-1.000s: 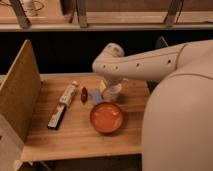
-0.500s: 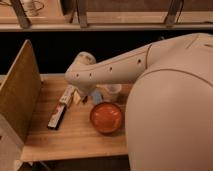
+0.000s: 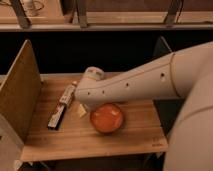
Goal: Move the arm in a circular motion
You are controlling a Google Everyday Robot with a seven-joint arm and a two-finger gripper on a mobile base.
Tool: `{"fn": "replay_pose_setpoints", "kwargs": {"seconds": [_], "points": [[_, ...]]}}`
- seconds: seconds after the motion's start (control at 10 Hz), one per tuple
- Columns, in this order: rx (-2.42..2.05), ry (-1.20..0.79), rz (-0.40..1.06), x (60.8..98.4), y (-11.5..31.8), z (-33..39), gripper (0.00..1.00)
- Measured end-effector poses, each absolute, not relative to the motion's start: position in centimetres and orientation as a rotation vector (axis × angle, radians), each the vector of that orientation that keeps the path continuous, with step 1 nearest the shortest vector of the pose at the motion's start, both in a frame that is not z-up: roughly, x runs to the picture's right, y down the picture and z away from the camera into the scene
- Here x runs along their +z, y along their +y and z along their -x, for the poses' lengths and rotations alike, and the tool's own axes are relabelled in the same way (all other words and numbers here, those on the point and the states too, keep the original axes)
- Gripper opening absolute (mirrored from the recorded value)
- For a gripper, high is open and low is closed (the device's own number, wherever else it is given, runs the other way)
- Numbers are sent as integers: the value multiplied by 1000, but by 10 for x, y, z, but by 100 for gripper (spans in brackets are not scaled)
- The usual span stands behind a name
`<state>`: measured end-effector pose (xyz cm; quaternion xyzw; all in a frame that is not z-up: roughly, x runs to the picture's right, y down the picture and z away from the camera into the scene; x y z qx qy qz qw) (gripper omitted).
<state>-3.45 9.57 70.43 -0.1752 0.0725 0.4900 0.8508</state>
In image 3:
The white tube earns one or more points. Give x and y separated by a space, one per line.
68 93

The right dark side panel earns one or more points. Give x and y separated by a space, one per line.
167 109

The yellow sponge piece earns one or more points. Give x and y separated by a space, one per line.
81 111

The white cup on shelf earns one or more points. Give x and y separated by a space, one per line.
30 8

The left wooden side panel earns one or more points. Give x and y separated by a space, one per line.
19 92

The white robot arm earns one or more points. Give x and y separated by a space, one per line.
187 74

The long dark box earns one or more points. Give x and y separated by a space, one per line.
56 116

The orange bowl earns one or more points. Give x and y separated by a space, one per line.
107 118

